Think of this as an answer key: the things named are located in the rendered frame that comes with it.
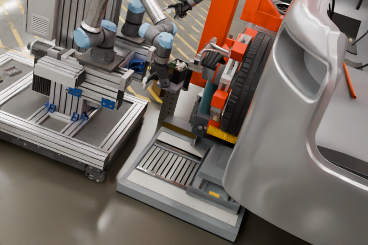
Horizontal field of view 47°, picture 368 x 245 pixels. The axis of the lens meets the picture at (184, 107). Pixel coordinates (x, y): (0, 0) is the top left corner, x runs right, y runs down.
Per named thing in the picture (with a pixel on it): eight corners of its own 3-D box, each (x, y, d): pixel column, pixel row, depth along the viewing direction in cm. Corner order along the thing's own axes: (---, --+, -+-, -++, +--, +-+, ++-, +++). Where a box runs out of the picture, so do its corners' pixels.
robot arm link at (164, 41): (165, 28, 209) (177, 37, 206) (161, 45, 217) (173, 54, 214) (154, 34, 204) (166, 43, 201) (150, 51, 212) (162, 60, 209)
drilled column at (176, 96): (168, 125, 363) (179, 83, 342) (157, 121, 364) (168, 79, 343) (172, 120, 371) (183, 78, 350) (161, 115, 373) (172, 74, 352)
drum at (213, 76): (230, 94, 267) (237, 75, 260) (199, 82, 271) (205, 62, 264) (235, 85, 279) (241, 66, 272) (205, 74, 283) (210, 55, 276)
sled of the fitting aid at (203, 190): (235, 216, 278) (240, 205, 273) (184, 194, 283) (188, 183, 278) (249, 173, 320) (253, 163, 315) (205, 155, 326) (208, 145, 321)
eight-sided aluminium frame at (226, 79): (212, 135, 261) (240, 56, 233) (202, 130, 262) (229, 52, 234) (232, 98, 307) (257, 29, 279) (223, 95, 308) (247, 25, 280)
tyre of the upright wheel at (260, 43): (291, 57, 223) (296, 36, 283) (248, 41, 227) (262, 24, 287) (248, 161, 249) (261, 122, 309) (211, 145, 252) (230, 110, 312)
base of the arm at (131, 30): (117, 33, 295) (119, 19, 290) (125, 26, 308) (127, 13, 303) (137, 40, 293) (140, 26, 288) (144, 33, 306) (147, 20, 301)
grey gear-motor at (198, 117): (234, 170, 319) (249, 133, 302) (183, 149, 326) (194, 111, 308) (239, 157, 335) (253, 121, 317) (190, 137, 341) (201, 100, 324)
